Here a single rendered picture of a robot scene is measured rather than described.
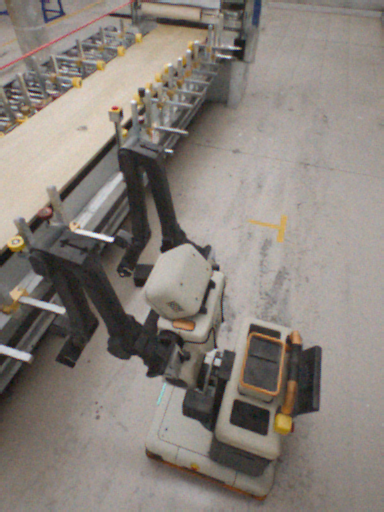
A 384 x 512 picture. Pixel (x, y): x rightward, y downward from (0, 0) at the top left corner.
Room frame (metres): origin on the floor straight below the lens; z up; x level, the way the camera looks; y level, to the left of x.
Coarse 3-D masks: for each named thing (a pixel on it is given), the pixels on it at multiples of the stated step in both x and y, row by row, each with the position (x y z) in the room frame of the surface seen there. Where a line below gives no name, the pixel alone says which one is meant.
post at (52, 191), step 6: (48, 186) 1.31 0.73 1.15; (54, 186) 1.32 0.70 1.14; (48, 192) 1.30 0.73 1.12; (54, 192) 1.31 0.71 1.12; (54, 198) 1.30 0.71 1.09; (54, 204) 1.30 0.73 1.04; (60, 204) 1.32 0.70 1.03; (54, 210) 1.30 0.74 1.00; (60, 210) 1.30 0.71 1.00; (60, 216) 1.30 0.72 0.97; (60, 222) 1.30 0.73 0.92; (66, 222) 1.31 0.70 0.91
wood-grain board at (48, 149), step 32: (160, 32) 4.90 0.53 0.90; (192, 32) 4.96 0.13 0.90; (128, 64) 3.76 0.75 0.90; (160, 64) 3.81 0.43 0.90; (64, 96) 2.92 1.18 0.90; (96, 96) 2.96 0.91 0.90; (128, 96) 2.99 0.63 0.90; (32, 128) 2.34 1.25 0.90; (64, 128) 2.37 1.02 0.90; (96, 128) 2.39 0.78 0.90; (0, 160) 1.89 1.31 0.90; (32, 160) 1.92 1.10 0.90; (64, 160) 1.93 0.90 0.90; (0, 192) 1.56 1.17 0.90; (32, 192) 1.57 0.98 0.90; (0, 224) 1.28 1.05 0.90
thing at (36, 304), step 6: (18, 300) 0.85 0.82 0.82; (24, 300) 0.85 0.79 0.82; (30, 300) 0.86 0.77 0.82; (36, 300) 0.86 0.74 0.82; (30, 306) 0.84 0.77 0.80; (36, 306) 0.83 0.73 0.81; (42, 306) 0.83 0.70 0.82; (48, 306) 0.83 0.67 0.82; (54, 306) 0.83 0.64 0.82; (48, 312) 0.81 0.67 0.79; (54, 312) 0.80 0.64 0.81; (60, 312) 0.80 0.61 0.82
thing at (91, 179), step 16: (176, 96) 3.72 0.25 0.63; (144, 112) 2.90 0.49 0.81; (192, 112) 4.38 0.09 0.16; (128, 128) 2.58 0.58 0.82; (112, 144) 2.30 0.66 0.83; (176, 144) 3.78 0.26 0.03; (96, 160) 2.07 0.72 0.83; (112, 160) 2.26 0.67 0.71; (80, 176) 1.85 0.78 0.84; (96, 176) 2.02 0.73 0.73; (144, 176) 2.86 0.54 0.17; (64, 192) 1.66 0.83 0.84; (80, 192) 1.80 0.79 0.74; (96, 192) 1.97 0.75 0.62; (64, 208) 1.62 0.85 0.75; (80, 208) 1.76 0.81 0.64; (128, 208) 2.38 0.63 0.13; (32, 224) 1.35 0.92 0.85; (112, 224) 2.12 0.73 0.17; (0, 256) 1.09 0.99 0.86; (16, 256) 1.17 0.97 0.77; (0, 272) 1.05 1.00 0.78; (16, 272) 1.12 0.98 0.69; (0, 304) 0.95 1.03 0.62; (48, 320) 1.14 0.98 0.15; (32, 336) 1.00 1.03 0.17; (32, 352) 0.95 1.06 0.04; (16, 368) 0.80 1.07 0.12; (0, 384) 0.69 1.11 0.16; (0, 400) 0.64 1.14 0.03
